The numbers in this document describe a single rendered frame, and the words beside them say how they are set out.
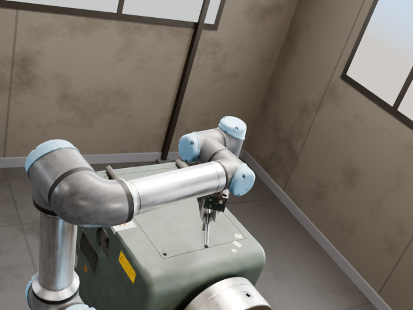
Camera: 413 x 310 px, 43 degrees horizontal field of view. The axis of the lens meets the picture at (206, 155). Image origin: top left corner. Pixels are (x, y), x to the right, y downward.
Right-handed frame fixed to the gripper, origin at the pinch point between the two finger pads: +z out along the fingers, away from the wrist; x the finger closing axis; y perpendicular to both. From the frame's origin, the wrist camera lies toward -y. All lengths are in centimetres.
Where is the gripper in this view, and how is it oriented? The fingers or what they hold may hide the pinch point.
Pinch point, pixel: (206, 218)
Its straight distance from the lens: 161.3
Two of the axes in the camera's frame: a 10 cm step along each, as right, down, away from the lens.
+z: -2.1, 8.3, 5.1
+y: -0.5, 5.2, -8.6
